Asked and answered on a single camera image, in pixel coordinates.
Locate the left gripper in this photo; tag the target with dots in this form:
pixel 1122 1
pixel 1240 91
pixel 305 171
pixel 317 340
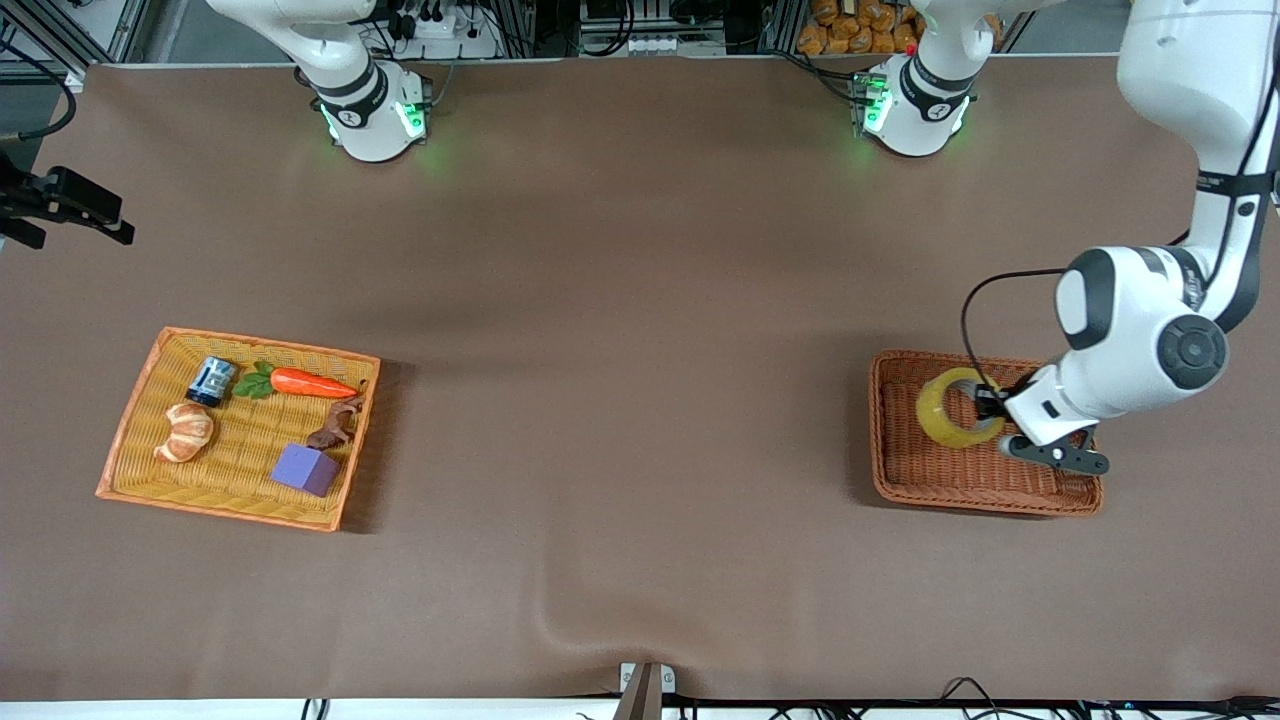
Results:
pixel 1003 396

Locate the yellow clear tape roll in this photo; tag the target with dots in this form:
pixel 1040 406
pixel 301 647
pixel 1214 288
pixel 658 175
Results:
pixel 935 415

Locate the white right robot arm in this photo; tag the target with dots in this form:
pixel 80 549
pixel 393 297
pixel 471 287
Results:
pixel 370 110

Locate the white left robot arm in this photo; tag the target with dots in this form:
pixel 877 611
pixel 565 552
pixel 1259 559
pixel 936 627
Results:
pixel 1180 60

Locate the brown wicker basket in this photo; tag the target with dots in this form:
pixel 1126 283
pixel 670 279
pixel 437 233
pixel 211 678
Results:
pixel 940 480

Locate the blue silver can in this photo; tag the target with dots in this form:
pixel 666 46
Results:
pixel 212 380

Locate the toy croissant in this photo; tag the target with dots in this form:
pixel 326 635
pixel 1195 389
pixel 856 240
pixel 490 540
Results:
pixel 185 432

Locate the orange toy carrot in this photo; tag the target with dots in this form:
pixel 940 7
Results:
pixel 310 383

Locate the orange wicker tray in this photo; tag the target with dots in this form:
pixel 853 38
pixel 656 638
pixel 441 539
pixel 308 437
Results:
pixel 240 450

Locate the brown toy figure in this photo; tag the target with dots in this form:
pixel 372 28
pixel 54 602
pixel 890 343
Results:
pixel 335 430

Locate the purple cube block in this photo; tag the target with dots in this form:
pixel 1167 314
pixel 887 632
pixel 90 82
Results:
pixel 305 468

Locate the brown table cloth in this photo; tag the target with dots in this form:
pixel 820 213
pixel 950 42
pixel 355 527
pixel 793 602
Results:
pixel 640 300

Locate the pile of orange bread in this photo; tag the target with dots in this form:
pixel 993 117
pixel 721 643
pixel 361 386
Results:
pixel 850 35

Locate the white power strip with plugs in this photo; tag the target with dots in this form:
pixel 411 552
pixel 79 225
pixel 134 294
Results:
pixel 450 45

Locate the white empty power strip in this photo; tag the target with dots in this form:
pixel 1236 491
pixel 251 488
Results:
pixel 670 45

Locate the aluminium frame profile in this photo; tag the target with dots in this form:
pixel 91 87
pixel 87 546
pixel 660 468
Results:
pixel 100 30

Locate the metal table clamp bracket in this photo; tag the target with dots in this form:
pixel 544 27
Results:
pixel 645 690

